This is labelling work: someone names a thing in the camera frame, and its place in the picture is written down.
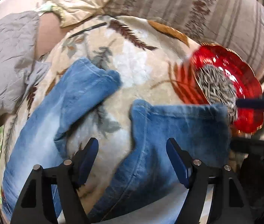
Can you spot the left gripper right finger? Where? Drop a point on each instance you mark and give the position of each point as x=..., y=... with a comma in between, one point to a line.
x=229, y=203

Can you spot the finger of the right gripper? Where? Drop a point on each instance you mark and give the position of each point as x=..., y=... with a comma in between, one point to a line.
x=246, y=145
x=250, y=103

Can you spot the blue denim jeans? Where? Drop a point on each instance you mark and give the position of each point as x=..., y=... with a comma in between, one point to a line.
x=132, y=177

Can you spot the grey quilted pillow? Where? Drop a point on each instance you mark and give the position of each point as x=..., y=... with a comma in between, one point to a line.
x=19, y=70

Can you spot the sunflower seeds pile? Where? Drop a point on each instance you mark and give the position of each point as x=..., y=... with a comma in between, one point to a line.
x=218, y=88

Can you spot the leaf pattern beige blanket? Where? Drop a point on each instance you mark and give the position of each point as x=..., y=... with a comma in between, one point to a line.
x=153, y=65

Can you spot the red glass bowl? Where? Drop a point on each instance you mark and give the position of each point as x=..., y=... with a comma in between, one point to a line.
x=244, y=80

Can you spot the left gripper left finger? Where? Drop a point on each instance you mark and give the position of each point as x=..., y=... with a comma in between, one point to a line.
x=35, y=203

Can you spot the black pen on bed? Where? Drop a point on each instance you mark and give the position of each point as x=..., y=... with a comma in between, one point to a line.
x=88, y=29

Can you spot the brown striped pillow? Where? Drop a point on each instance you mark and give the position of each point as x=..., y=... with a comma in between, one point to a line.
x=234, y=24

